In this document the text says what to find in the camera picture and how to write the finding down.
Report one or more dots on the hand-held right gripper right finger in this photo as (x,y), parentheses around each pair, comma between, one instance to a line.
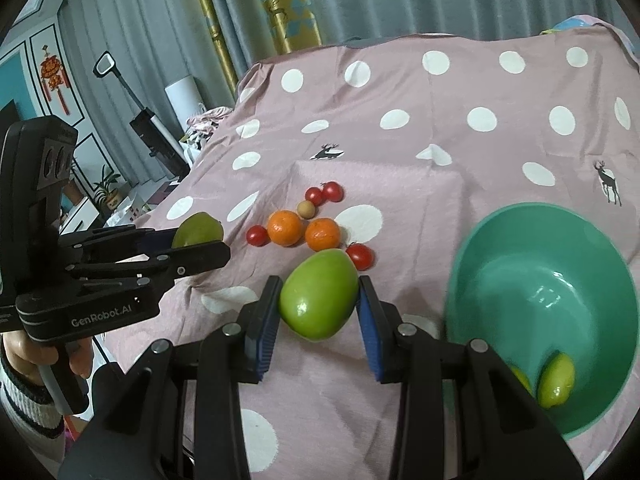
(370,330)

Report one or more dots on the white low cabinet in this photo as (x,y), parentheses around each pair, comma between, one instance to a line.
(80,212)

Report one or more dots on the small tan longan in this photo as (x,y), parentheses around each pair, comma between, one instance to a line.
(306,209)

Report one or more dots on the red knot wall decoration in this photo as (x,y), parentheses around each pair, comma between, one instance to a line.
(54,77)

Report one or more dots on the green lemon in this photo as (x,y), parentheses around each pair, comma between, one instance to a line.
(556,380)
(521,379)

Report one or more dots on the yellow-green mango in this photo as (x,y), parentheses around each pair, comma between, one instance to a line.
(197,230)

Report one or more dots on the pink polka dot blanket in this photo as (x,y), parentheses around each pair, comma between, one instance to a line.
(400,135)

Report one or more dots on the pile of clothes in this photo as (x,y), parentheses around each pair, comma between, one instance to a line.
(205,127)

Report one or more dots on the yellow curtain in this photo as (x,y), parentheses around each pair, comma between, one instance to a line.
(290,5)

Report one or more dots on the person's left hand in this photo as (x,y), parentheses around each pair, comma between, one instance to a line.
(80,360)

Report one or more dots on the green plastic bowl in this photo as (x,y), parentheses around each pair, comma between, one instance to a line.
(540,270)

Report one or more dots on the white cylinder appliance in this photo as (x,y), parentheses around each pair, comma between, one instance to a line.
(182,97)

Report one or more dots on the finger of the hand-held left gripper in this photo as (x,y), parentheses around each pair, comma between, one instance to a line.
(200,257)
(125,239)

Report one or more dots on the large green mango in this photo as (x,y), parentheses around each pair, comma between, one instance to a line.
(320,295)

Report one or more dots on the orange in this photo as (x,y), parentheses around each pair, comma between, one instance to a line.
(322,234)
(285,228)

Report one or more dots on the potted plant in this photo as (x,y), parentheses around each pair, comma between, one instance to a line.
(107,187)

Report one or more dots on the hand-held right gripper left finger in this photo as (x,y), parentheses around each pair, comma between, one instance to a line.
(267,330)

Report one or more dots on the red tomato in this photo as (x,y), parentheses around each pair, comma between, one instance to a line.
(332,191)
(314,195)
(257,235)
(360,256)

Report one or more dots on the pastel patterned sheet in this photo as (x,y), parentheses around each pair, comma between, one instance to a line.
(575,22)

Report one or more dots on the upright vacuum cleaner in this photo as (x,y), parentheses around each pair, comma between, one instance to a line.
(155,135)

